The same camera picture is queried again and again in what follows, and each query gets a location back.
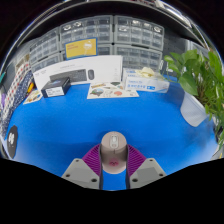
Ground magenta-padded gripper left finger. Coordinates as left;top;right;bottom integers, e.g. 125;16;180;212
61;143;104;190

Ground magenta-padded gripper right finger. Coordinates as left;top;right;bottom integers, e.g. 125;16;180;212
125;143;167;190

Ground pale pink computer mouse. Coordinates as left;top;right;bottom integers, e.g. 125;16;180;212
100;130;129;175

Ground black printed mouse pad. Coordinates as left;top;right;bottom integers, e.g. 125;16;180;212
6;124;19;160

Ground large illustrated sticker sheet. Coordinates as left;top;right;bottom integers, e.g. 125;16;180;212
86;81;140;100

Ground white and blue tissue box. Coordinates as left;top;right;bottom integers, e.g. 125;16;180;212
121;66;171;94

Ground small black box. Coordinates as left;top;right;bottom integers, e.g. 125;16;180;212
40;77;72;98

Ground long white keyboard box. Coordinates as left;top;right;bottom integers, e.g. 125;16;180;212
33;54;124;92

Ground small yellow tool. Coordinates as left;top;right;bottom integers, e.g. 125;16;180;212
27;81;35;94

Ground green plant in white pot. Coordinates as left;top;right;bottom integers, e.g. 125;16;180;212
163;49;224;151

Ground red blue checked cloth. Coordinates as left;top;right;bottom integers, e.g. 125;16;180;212
1;61;33;114

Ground yellow card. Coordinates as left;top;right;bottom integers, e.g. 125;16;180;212
64;37;98;60

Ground dark overhead shelf unit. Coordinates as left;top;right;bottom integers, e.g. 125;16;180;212
13;0;214;44

